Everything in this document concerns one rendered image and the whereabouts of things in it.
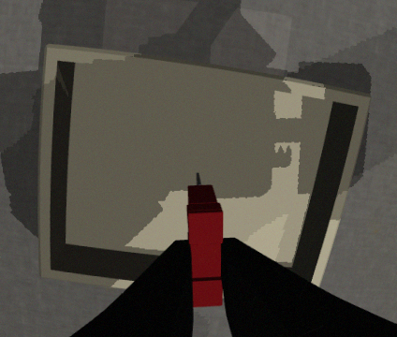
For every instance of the beige shallow tray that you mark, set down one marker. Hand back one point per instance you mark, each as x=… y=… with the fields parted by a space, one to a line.
x=123 y=134

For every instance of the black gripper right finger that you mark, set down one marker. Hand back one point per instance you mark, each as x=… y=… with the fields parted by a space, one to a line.
x=264 y=299

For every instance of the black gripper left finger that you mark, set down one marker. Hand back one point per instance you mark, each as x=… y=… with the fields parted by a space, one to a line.
x=158 y=304

